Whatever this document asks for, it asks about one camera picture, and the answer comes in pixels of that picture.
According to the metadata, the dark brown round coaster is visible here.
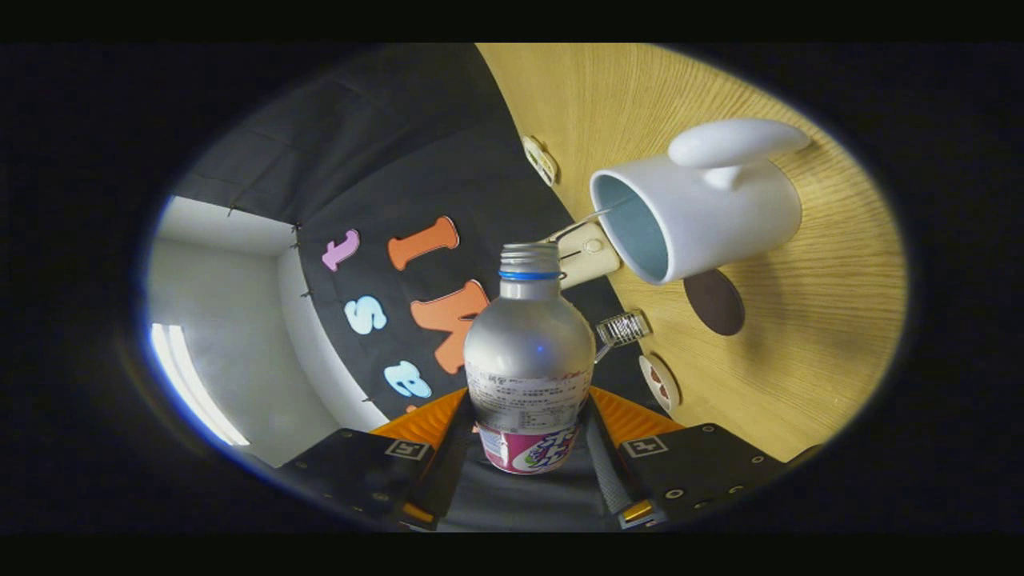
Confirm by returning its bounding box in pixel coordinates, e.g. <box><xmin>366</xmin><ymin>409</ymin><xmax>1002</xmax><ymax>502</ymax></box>
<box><xmin>684</xmin><ymin>268</ymin><xmax>746</xmax><ymax>337</ymax></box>

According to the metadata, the silver juice bottle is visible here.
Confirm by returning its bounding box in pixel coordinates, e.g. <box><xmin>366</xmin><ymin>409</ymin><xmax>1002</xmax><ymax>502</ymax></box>
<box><xmin>463</xmin><ymin>242</ymin><xmax>597</xmax><ymax>475</ymax></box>

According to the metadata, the white round plate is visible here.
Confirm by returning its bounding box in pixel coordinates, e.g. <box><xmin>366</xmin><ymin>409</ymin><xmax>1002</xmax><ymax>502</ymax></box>
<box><xmin>638</xmin><ymin>354</ymin><xmax>682</xmax><ymax>412</ymax></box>

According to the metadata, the narrow ceiling light panel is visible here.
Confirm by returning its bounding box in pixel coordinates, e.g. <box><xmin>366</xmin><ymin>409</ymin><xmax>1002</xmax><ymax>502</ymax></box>
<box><xmin>150</xmin><ymin>322</ymin><xmax>250</xmax><ymax>447</ymax></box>

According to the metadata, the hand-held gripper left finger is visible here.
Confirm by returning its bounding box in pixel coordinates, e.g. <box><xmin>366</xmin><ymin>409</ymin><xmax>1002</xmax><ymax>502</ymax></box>
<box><xmin>276</xmin><ymin>388</ymin><xmax>474</xmax><ymax>530</ymax></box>

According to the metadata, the wooden table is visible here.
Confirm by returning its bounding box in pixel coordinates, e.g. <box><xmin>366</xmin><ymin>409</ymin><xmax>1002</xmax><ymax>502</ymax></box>
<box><xmin>478</xmin><ymin>43</ymin><xmax>909</xmax><ymax>463</ymax></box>

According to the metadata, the white cup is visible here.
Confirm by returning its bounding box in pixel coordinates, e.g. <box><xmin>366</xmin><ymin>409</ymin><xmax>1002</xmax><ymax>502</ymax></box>
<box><xmin>590</xmin><ymin>118</ymin><xmax>811</xmax><ymax>286</ymax></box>

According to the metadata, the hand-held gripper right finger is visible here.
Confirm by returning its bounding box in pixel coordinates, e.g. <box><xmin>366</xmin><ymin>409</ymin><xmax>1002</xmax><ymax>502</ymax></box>
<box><xmin>584</xmin><ymin>386</ymin><xmax>825</xmax><ymax>530</ymax></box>

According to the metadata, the black backdrop cloth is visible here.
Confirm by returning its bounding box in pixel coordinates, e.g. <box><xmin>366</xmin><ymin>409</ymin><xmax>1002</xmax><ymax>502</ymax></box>
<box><xmin>172</xmin><ymin>43</ymin><xmax>665</xmax><ymax>533</ymax></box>

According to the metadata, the white divided dish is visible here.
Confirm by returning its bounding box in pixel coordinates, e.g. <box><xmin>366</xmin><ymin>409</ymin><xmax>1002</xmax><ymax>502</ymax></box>
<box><xmin>522</xmin><ymin>134</ymin><xmax>559</xmax><ymax>187</ymax></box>

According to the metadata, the white toaster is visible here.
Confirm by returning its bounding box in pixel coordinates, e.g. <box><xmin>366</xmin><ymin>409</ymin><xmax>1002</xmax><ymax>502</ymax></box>
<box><xmin>544</xmin><ymin>222</ymin><xmax>622</xmax><ymax>290</ymax></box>

